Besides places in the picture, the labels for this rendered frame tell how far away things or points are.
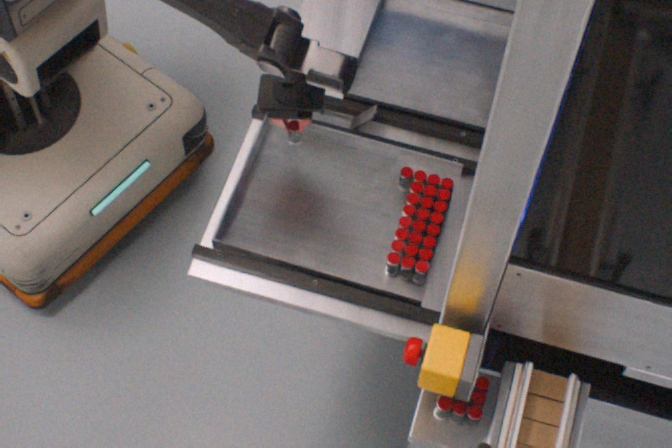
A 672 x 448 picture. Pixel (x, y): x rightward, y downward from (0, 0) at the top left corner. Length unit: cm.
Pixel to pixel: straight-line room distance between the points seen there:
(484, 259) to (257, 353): 131
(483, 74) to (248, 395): 102
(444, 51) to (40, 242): 104
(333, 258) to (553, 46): 78
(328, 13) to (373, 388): 97
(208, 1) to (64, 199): 117
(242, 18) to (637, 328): 65
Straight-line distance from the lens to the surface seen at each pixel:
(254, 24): 145
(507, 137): 111
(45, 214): 249
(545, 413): 156
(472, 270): 137
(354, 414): 251
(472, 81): 189
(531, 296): 139
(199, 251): 167
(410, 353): 148
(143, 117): 260
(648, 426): 169
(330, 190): 174
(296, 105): 162
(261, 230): 171
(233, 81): 299
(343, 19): 196
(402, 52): 192
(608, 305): 137
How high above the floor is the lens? 237
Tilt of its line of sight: 59 degrees down
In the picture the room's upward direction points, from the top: 2 degrees clockwise
